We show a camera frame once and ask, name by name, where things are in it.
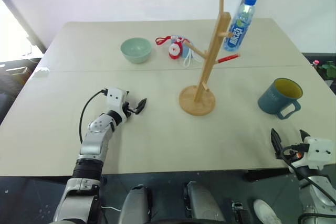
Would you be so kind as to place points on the white shoe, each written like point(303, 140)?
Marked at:
point(265, 211)

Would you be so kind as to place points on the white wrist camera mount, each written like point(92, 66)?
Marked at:
point(320, 151)
point(115, 97)

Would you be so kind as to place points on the red white charm pouch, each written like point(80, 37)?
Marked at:
point(175, 49)

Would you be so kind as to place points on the blue mug yellow inside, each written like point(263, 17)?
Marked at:
point(275, 100)

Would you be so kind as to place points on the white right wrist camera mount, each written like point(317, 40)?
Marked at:
point(320, 151)

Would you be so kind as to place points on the grey rounded robot leg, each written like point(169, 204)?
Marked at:
point(136, 204)
point(203, 203)

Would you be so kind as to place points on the red tape marker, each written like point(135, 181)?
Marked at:
point(228, 58)

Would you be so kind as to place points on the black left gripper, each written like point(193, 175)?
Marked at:
point(128, 109)

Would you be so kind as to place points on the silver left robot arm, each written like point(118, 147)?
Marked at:
point(92, 147)

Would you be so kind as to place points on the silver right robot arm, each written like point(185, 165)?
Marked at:
point(321, 187)

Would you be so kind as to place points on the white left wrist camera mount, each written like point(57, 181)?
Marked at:
point(115, 97)

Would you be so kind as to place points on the blue label water bottle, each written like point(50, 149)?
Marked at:
point(237, 30)

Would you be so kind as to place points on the mint green bowl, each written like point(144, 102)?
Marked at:
point(136, 51)

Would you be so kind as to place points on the green potted plant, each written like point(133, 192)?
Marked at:
point(329, 68)

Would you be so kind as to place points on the red capped small bottle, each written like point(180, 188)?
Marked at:
point(316, 64)

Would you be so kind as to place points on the wooden mug tree stand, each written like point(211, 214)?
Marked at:
point(202, 87)

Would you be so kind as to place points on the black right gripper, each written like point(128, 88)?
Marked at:
point(288, 153)

